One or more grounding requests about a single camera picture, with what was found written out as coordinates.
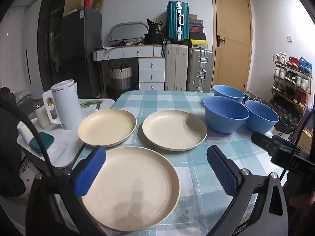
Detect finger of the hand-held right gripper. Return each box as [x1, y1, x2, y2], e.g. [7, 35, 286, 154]
[251, 131, 277, 153]
[272, 135, 296, 151]

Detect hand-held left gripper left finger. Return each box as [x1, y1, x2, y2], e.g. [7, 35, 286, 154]
[26, 146, 107, 236]

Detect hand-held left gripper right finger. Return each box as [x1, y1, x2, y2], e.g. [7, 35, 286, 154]
[205, 145, 289, 236]

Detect blue bowl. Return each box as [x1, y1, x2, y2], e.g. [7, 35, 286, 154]
[245, 100, 280, 132]
[203, 96, 250, 134]
[213, 85, 246, 104]

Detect large cream plate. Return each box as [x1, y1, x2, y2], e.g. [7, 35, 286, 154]
[80, 147, 181, 231]

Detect trash bin with black bag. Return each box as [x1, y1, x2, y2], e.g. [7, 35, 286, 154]
[274, 114, 296, 135]

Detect teal checked tablecloth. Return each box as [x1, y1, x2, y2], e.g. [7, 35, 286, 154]
[53, 90, 291, 236]

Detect white side table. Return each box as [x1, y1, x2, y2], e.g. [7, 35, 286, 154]
[17, 98, 116, 170]

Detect scattered assorted sneakers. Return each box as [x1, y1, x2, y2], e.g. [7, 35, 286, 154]
[245, 91, 271, 104]

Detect wooden shoe rack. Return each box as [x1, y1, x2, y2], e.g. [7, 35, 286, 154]
[269, 61, 313, 120]

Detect teal box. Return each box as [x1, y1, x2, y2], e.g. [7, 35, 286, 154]
[29, 131, 55, 154]

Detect rows of assorted sneakers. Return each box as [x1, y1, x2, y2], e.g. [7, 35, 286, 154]
[272, 52, 313, 116]

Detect green packet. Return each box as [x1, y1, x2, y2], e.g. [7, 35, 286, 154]
[80, 100, 104, 108]

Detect white electric kettle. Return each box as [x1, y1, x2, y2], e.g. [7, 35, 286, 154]
[42, 79, 84, 131]

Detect cream container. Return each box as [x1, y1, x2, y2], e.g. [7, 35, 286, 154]
[34, 104, 51, 129]

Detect white jar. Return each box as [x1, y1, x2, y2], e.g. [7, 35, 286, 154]
[17, 120, 33, 142]

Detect silver suitcase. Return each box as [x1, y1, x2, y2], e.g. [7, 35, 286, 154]
[186, 48, 214, 92]

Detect white and grey basket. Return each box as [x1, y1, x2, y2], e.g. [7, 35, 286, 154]
[108, 64, 132, 90]

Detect wooden door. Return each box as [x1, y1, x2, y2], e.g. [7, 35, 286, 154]
[211, 0, 253, 94]

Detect beige suitcase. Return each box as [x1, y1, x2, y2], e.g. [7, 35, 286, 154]
[164, 44, 189, 91]

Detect yellow and black shoe box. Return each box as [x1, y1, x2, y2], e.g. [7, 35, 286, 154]
[189, 39, 209, 49]

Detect white desk with drawers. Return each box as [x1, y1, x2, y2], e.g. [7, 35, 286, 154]
[93, 44, 166, 91]

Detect dark grey fridge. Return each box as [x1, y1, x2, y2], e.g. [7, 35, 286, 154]
[61, 8, 102, 99]

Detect black cabinet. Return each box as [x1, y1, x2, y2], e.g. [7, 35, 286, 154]
[37, 0, 70, 91]

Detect teal suitcase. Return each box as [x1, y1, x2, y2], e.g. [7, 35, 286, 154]
[166, 1, 189, 42]

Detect oval mirror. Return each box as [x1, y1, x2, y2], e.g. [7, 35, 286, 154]
[109, 22, 148, 42]

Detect black paper bag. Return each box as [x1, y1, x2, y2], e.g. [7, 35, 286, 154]
[147, 18, 163, 34]

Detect brown cardboard box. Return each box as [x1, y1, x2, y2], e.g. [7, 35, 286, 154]
[92, 0, 105, 13]

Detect black cable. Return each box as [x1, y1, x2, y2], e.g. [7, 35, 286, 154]
[0, 96, 57, 180]
[279, 108, 315, 180]

